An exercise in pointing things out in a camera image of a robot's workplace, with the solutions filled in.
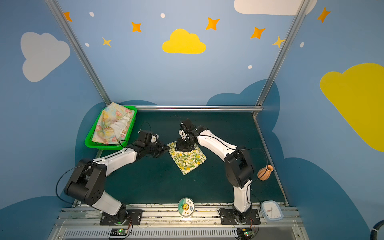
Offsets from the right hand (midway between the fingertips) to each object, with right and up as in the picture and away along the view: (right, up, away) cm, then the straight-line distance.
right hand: (178, 148), depth 87 cm
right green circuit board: (+34, -39, -16) cm, 54 cm away
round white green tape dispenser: (+5, -26, -17) cm, 31 cm away
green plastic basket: (-59, +4, +8) cm, 60 cm away
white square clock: (+49, -30, -12) cm, 59 cm away
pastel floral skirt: (-51, +14, +21) cm, 57 cm away
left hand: (-4, 0, +2) cm, 4 cm away
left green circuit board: (-27, -38, -17) cm, 49 cm away
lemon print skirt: (+5, -8, +3) cm, 10 cm away
